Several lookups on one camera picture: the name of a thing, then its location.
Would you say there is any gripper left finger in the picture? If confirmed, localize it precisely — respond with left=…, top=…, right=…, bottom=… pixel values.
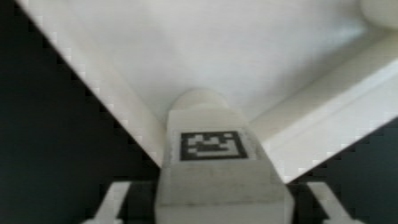
left=80, top=181, right=155, bottom=224

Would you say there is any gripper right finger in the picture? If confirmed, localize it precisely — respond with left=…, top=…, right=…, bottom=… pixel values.
left=288, top=181, right=367, bottom=224

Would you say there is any white table leg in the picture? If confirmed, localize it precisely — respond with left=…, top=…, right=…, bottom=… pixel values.
left=155, top=89, right=295, bottom=224

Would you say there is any white square table top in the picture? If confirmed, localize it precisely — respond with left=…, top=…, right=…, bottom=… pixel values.
left=15, top=0, right=398, bottom=180

